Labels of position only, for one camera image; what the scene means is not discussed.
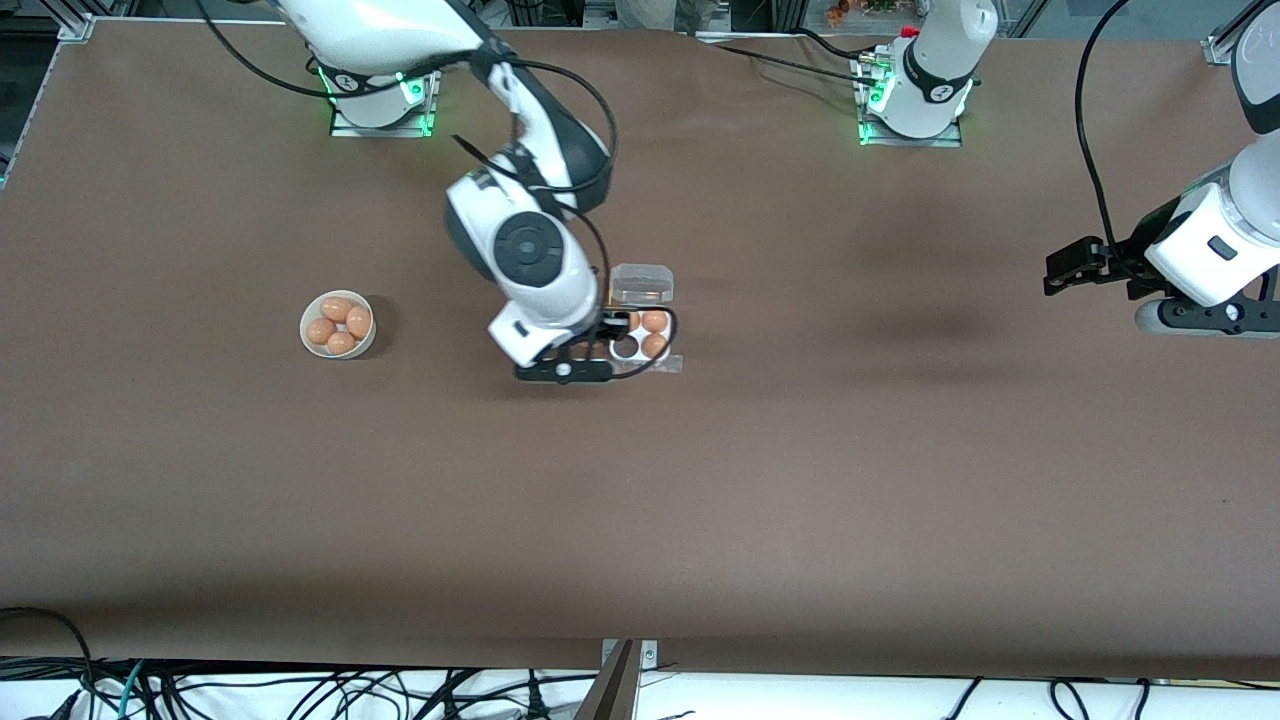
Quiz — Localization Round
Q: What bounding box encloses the person in beige trousers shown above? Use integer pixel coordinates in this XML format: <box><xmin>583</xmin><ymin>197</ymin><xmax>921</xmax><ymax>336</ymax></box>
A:
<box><xmin>614</xmin><ymin>0</ymin><xmax>707</xmax><ymax>33</ymax></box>

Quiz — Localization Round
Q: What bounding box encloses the metal table edge bracket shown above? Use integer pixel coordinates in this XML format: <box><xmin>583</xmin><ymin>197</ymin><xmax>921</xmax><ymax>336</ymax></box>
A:
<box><xmin>600</xmin><ymin>638</ymin><xmax>659</xmax><ymax>720</ymax></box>

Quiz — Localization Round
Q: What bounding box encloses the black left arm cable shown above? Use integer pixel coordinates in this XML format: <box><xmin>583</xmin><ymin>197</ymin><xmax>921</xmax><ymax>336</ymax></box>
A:
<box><xmin>1074</xmin><ymin>0</ymin><xmax>1137</xmax><ymax>271</ymax></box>

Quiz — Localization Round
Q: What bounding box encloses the teal cable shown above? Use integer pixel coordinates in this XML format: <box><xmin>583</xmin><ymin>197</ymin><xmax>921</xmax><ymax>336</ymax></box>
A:
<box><xmin>85</xmin><ymin>658</ymin><xmax>147</xmax><ymax>720</ymax></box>

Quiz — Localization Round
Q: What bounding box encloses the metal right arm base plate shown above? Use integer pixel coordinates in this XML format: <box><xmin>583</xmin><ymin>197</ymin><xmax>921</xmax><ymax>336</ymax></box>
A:
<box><xmin>330</xmin><ymin>75</ymin><xmax>438</xmax><ymax>138</ymax></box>

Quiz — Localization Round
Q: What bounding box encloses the clear plastic egg box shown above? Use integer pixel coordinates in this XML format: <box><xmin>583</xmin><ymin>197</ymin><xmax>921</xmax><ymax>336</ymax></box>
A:
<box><xmin>605</xmin><ymin>263</ymin><xmax>685</xmax><ymax>379</ymax></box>

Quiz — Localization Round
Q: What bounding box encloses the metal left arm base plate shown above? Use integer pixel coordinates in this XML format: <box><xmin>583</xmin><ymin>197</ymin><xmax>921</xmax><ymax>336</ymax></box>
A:
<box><xmin>858</xmin><ymin>50</ymin><xmax>963</xmax><ymax>148</ymax></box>

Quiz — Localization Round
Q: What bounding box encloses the white round bowl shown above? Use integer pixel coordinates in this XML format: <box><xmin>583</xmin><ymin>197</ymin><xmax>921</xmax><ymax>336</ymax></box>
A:
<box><xmin>300</xmin><ymin>290</ymin><xmax>377</xmax><ymax>359</ymax></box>

